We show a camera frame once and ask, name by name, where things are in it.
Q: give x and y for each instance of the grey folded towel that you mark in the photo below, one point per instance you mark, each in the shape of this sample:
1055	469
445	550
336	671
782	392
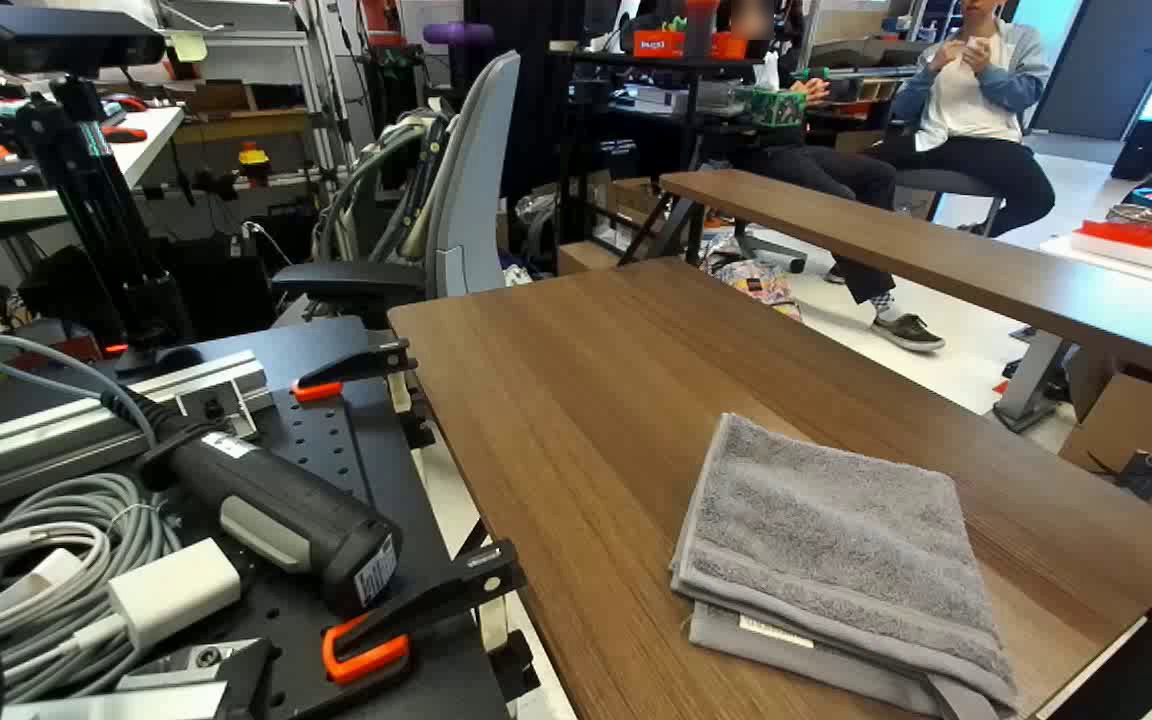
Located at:
840	545

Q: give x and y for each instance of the grey office chair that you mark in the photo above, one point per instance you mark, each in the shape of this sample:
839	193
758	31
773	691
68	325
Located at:
450	213

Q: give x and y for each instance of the small orange black clamp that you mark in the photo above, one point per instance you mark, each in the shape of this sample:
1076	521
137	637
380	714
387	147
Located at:
348	369

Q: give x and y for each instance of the black perforated breadboard plate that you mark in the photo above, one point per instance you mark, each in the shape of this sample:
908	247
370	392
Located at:
336	561

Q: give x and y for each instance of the seated person dark clothes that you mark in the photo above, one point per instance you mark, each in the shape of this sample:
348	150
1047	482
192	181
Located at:
823	165

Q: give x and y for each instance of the orange black bar clamp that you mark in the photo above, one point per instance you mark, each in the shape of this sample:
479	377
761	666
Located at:
396	625

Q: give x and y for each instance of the black handheld barcode scanner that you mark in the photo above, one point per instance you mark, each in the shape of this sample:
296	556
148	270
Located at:
286	519

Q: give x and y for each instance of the long wooden bench table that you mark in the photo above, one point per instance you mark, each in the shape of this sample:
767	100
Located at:
991	274

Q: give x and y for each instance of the white power adapter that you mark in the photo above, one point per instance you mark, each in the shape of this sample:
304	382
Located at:
177	591

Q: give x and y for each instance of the seated person white shirt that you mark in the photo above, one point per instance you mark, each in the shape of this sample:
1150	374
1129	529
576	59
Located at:
970	114

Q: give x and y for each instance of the cardboard box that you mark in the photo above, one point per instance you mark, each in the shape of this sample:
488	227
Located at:
1141	454

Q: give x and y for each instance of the white workbench with clutter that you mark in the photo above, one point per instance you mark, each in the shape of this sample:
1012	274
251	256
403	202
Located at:
38	165

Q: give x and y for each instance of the silver aluminium extrusion rail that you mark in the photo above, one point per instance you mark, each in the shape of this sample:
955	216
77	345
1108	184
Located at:
58	424

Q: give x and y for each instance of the black camera on tripod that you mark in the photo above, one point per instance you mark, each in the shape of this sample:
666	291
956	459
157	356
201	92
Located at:
77	160

